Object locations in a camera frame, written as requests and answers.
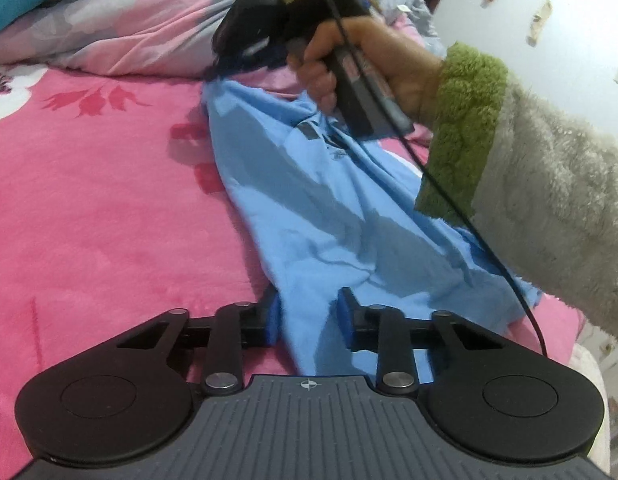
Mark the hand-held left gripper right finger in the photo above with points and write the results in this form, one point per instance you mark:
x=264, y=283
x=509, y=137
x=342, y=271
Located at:
x=345, y=320

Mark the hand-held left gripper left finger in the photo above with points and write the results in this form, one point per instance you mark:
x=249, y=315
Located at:
x=273, y=320

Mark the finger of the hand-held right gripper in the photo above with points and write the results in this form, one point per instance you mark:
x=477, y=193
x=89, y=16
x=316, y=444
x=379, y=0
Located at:
x=249, y=62

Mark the light blue t-shirt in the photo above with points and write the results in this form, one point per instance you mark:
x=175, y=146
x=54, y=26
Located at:
x=309, y=200

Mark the person's right forearm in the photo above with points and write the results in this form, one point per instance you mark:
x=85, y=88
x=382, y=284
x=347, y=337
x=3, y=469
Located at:
x=539, y=185

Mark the person's right hand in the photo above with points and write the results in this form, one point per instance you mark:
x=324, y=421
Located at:
x=414, y=75

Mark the pink floral fleece blanket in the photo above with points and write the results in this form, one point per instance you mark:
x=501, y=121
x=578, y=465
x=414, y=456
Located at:
x=89, y=185

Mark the pink grey teal floral quilt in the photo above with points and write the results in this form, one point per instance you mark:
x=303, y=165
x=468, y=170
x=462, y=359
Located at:
x=139, y=20

